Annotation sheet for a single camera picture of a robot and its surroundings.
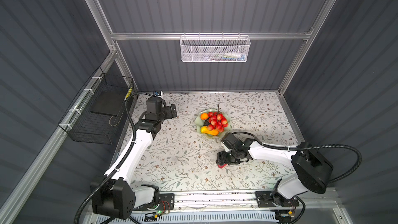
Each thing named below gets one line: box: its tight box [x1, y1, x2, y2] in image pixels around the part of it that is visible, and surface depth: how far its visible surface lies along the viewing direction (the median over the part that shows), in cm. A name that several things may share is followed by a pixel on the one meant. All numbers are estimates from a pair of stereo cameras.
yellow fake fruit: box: [200, 125, 219, 136], surface depth 95 cm
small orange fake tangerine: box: [200, 112, 209, 121], surface depth 100 cm
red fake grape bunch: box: [207, 104, 229, 133], surface depth 93 cm
